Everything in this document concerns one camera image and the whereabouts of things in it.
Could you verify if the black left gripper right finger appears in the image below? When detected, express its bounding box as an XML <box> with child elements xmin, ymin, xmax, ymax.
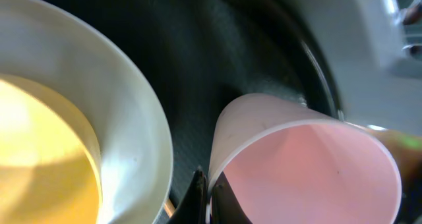
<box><xmin>211</xmin><ymin>173</ymin><xmax>252</xmax><ymax>224</ymax></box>

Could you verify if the round black serving tray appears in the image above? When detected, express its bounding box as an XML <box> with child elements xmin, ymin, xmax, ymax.
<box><xmin>6</xmin><ymin>0</ymin><xmax>346</xmax><ymax>224</ymax></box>

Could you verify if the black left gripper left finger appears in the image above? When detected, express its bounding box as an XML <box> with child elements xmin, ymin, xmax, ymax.
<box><xmin>167</xmin><ymin>167</ymin><xmax>208</xmax><ymax>224</ymax></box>

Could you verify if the grey plate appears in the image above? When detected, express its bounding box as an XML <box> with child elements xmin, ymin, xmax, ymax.
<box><xmin>1</xmin><ymin>0</ymin><xmax>173</xmax><ymax>223</ymax></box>

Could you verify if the right wooden chopstick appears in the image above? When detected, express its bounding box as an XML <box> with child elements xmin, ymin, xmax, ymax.
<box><xmin>164</xmin><ymin>198</ymin><xmax>175</xmax><ymax>217</ymax></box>

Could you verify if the pink cup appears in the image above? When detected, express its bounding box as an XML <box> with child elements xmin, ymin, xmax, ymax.
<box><xmin>209</xmin><ymin>94</ymin><xmax>402</xmax><ymax>224</ymax></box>

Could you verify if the yellow bowl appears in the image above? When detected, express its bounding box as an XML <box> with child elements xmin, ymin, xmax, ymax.
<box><xmin>1</xmin><ymin>74</ymin><xmax>102</xmax><ymax>223</ymax></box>

